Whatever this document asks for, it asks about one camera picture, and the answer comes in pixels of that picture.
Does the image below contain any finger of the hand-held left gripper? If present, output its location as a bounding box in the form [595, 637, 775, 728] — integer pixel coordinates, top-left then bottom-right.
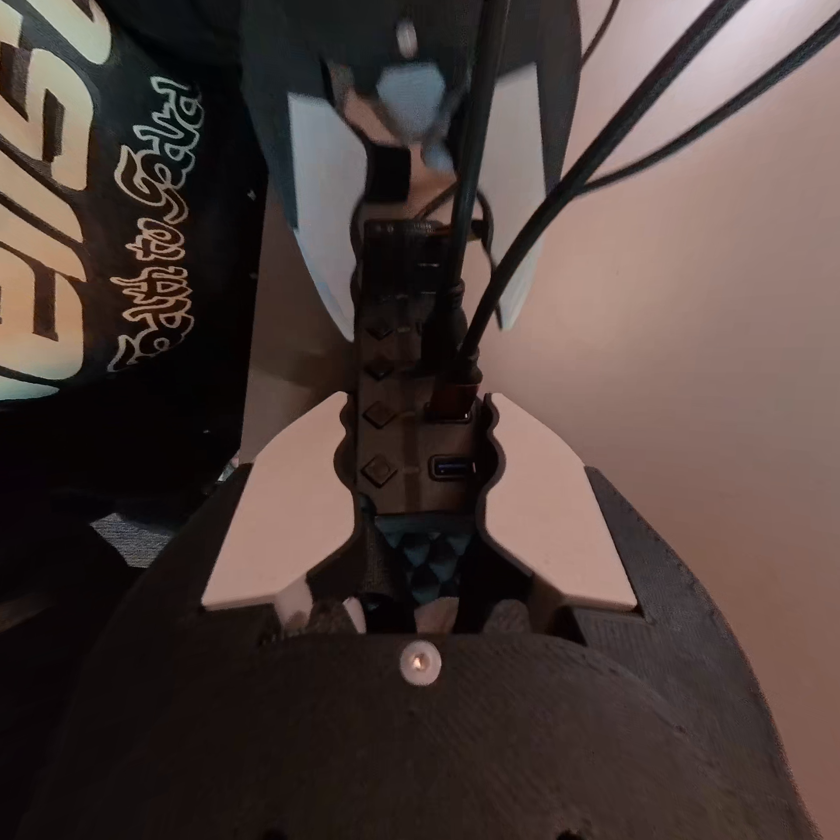
[285, 92, 371, 343]
[487, 56, 547, 331]

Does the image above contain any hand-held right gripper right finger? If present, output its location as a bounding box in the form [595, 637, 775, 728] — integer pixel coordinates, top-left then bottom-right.
[478, 392, 639, 608]

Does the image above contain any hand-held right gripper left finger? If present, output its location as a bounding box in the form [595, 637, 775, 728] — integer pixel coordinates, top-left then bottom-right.
[200, 390, 362, 611]

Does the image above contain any black usb hub with buttons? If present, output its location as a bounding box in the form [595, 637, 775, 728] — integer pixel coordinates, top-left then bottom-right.
[351, 220, 493, 516]

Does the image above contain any black cable bundle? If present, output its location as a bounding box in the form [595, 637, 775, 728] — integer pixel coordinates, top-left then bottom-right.
[459, 0, 840, 358]

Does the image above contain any black honeycomb cushion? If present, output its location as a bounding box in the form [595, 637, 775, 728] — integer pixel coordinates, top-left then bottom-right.
[374, 512, 475, 601]

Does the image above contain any person's dark printed sweatshirt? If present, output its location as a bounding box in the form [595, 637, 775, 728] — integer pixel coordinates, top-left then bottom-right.
[0, 0, 270, 460]

